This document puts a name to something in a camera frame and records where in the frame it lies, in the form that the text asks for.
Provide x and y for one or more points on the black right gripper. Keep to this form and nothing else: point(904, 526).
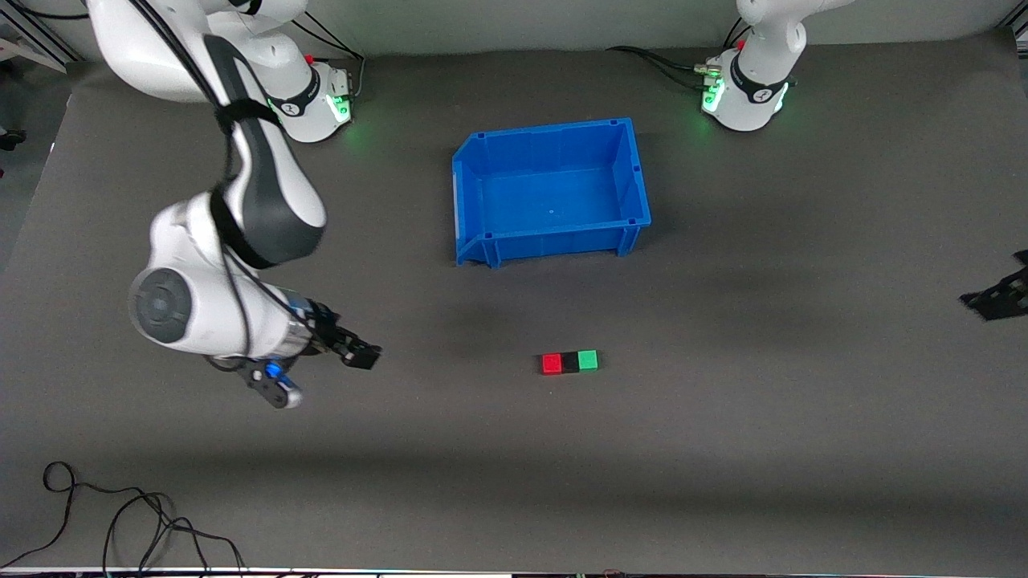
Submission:
point(330, 335)

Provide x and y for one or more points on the small red cube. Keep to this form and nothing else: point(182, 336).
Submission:
point(552, 364)

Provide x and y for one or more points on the small green cube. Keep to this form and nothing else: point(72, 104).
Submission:
point(588, 360)

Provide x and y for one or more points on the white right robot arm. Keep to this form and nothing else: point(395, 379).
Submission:
point(233, 241)

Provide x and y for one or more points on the small black cube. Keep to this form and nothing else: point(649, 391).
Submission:
point(570, 362)

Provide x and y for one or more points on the blue plastic storage bin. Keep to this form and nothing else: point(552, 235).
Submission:
point(554, 197)

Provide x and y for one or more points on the black chair caster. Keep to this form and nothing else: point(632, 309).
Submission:
point(11, 139)

